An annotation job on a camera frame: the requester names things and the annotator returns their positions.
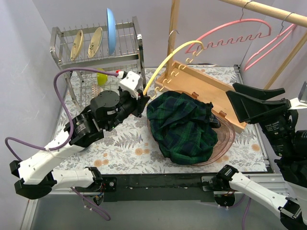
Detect cream plate left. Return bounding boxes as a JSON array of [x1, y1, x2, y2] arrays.
[[71, 30, 84, 61]]

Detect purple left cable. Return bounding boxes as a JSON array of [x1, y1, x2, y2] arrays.
[[4, 67, 120, 221]]

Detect yellow-green bowl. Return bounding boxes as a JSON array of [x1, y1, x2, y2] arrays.
[[97, 73, 108, 86]]

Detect blue plate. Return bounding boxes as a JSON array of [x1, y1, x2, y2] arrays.
[[106, 8, 117, 55]]

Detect pink wavy hanger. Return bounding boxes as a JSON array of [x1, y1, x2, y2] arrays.
[[186, 6, 272, 56]]

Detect wooden clothes rack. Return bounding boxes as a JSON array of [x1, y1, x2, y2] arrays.
[[149, 0, 307, 132]]

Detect pink transparent tray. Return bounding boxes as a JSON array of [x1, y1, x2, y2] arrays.
[[146, 90, 236, 166]]

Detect navy cream plaid skirt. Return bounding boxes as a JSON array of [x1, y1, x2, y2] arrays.
[[209, 113, 221, 128]]

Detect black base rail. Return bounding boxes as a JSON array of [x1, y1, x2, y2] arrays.
[[74, 172, 248, 204]]

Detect purple cable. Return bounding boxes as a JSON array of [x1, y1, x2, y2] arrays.
[[4, 67, 120, 221], [231, 194, 252, 230]]

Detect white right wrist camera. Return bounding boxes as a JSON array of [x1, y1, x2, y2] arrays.
[[290, 81, 307, 110]]

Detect yellow hanger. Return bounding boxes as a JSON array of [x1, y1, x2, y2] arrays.
[[143, 30, 204, 101]]

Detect cream plate right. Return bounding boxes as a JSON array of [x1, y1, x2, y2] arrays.
[[88, 27, 103, 58]]

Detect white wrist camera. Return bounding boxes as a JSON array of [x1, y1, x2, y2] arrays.
[[116, 70, 142, 100], [290, 81, 307, 110]]

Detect green tartan skirt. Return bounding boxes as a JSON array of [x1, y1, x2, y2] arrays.
[[146, 90, 219, 166]]

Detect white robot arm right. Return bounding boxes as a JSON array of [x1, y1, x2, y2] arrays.
[[202, 83, 307, 230]]

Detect steel dish rack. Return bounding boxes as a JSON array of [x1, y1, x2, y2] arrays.
[[50, 16, 147, 111]]

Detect floral table mat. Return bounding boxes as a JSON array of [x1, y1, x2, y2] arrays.
[[57, 65, 269, 174]]

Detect patterned cup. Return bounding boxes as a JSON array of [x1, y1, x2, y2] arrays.
[[91, 83, 101, 98]]

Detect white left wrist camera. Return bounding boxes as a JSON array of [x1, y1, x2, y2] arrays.
[[116, 70, 142, 100]]

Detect cream plate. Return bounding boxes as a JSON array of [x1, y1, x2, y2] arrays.
[[71, 30, 84, 61], [88, 27, 103, 58]]

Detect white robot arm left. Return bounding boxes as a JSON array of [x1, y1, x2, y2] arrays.
[[10, 88, 150, 199]]

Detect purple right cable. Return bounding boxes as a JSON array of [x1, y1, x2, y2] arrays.
[[231, 194, 252, 230]]

